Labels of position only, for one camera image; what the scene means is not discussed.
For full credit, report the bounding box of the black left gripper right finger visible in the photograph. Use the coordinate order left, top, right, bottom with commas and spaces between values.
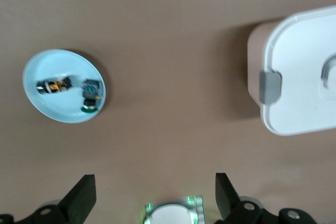
215, 173, 320, 224

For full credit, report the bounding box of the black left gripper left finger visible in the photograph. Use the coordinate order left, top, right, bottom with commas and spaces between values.
0, 174, 97, 224

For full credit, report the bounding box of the orange push-button switch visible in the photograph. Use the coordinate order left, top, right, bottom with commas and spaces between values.
36, 76, 73, 95

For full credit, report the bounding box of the white lidded lunch box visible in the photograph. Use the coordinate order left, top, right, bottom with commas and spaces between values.
246, 5, 336, 137

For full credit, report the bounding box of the light blue round plate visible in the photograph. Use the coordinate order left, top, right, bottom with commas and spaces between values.
22, 48, 107, 124

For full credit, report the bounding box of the green push-button switch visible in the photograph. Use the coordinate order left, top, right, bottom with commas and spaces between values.
80, 78, 102, 114

